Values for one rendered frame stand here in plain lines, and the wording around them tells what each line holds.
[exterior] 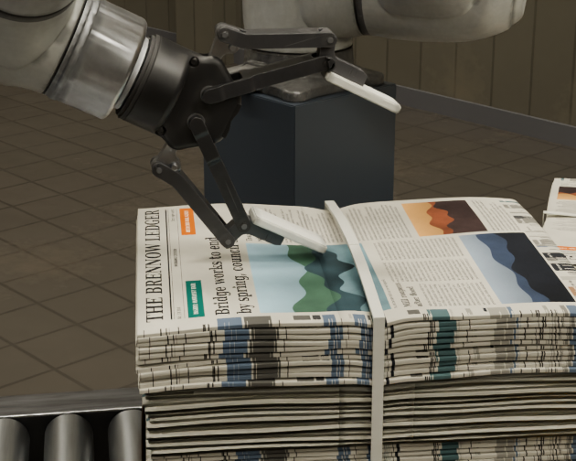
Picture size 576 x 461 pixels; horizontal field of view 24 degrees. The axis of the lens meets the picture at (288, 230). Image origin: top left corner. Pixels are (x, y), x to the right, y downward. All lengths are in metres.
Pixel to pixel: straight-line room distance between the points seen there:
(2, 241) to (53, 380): 1.05
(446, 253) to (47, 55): 0.38
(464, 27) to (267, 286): 0.77
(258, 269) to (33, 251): 3.11
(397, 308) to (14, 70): 0.35
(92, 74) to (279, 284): 0.23
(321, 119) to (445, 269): 0.73
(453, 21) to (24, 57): 0.85
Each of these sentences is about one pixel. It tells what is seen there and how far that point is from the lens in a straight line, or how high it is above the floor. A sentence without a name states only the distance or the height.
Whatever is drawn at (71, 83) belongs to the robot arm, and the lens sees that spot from 1.06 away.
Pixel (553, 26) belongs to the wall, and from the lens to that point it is 5.37.
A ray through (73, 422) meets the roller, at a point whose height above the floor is 0.80.
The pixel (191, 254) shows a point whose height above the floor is 1.03.
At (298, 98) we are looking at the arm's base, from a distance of 1.81.
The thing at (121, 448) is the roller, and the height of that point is 0.80.
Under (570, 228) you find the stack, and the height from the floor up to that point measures 0.83.
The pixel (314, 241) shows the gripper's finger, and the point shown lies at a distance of 1.14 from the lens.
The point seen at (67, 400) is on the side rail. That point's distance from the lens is 1.43.
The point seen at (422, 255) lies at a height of 1.03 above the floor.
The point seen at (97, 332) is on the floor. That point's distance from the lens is 3.59.
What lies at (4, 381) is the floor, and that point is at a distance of 3.36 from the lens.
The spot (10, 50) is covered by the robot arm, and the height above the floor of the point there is 1.23.
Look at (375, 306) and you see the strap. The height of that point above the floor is 1.03.
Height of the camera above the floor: 1.44
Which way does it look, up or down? 19 degrees down
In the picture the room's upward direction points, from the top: straight up
